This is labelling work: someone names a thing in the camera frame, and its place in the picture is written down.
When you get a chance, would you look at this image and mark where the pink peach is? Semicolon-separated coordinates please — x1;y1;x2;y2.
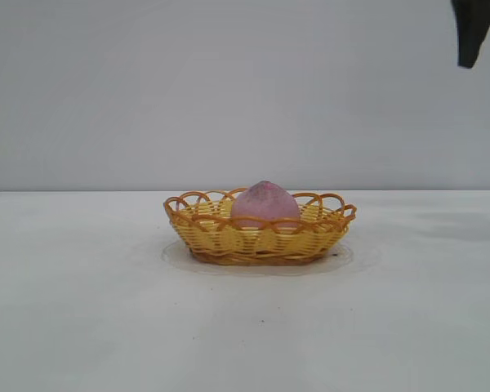
229;180;301;230

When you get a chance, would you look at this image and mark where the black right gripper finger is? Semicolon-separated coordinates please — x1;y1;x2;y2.
451;0;490;69

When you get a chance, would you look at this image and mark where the yellow woven wicker basket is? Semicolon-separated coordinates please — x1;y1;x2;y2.
163;187;358;266

